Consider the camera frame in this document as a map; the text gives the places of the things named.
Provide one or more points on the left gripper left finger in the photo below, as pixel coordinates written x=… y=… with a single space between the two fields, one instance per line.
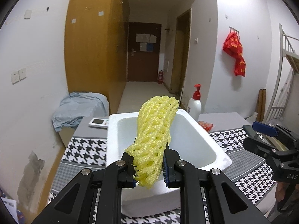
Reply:
x=76 y=201

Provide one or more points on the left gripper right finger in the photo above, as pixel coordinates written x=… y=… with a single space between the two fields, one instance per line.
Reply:
x=207 y=196

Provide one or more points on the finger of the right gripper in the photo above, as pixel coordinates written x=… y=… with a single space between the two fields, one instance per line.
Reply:
x=260 y=148
x=283 y=135

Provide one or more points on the yellow foam net sleeve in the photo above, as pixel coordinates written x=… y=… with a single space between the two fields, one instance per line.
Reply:
x=153 y=133

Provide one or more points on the right hand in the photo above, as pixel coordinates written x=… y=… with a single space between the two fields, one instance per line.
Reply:
x=282 y=194

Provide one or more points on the black smartphone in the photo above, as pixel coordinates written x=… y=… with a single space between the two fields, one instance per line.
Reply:
x=251 y=133

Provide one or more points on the red snack packet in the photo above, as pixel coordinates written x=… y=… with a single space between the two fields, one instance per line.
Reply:
x=205 y=125

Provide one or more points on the houndstooth table cloth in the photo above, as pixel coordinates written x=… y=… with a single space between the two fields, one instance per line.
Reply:
x=248 y=172

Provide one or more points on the white pump lotion bottle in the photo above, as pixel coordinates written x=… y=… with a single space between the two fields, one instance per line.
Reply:
x=194 y=105

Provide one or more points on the white remote control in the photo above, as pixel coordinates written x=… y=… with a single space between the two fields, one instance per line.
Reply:
x=98 y=123

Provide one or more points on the metal bunk bed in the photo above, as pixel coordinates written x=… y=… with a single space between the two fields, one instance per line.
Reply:
x=287 y=69

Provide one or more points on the printed paper sheets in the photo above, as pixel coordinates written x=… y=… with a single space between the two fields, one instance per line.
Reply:
x=11 y=206

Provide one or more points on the blue-grey crumpled cloth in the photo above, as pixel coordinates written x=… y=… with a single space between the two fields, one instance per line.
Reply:
x=77 y=105

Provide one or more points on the red hanging bag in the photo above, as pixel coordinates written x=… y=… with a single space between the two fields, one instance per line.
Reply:
x=233 y=47

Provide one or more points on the red fire extinguisher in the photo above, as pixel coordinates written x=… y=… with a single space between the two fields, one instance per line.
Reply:
x=160 y=77

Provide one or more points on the dark brown entrance door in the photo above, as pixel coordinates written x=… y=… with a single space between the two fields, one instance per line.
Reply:
x=144 y=40

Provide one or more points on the wooden wardrobe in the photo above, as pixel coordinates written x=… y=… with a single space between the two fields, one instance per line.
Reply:
x=95 y=48

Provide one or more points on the white wall switches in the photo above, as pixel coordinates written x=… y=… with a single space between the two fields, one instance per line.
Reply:
x=17 y=76

